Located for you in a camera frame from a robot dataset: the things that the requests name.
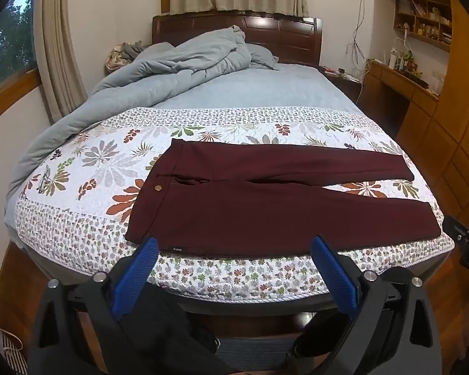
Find striped bag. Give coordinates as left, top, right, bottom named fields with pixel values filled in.
left=0, top=325, right=29, bottom=375

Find beige side curtain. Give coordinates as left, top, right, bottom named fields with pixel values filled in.
left=33, top=0, right=88, bottom=123

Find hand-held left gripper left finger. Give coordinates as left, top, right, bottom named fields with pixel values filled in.
left=29, top=236, right=173, bottom=375

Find wooden wall shelf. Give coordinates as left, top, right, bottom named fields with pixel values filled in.
left=393, top=0, right=452, bottom=53

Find wooden wardrobe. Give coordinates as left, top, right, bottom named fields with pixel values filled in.
left=428, top=0, right=469, bottom=223

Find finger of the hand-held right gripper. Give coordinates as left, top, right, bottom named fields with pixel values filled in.
left=441, top=216, right=469, bottom=243

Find grey-blue duvet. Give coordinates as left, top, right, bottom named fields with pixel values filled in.
left=6, top=25, right=280, bottom=219

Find white floral quilt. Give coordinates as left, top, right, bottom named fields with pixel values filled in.
left=16, top=105, right=456, bottom=301

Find dark bed frame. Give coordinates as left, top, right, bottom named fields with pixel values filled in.
left=6, top=238, right=456, bottom=338

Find blue bed sheet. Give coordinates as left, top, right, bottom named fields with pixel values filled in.
left=152, top=62, right=361, bottom=116

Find maroon pants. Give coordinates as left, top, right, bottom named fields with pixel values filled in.
left=126, top=137, right=442, bottom=254

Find pile of clothes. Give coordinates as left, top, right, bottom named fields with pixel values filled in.
left=105, top=41, right=146, bottom=75

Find wooden nightstand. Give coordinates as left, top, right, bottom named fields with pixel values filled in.
left=320, top=66, right=364, bottom=104

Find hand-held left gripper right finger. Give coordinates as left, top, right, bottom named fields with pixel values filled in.
left=297, top=235, right=442, bottom=375

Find wooden desk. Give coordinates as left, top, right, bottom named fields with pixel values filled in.
left=361, top=59, right=441, bottom=141

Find window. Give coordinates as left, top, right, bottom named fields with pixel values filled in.
left=0, top=0, right=38, bottom=94

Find hanging white cables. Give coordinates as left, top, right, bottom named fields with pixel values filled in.
left=346, top=0, right=372, bottom=72

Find wooden window sill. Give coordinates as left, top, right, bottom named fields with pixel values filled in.
left=0, top=68, right=43, bottom=130

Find dark wooden headboard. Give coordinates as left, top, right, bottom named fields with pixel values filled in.
left=152, top=13, right=323, bottom=65

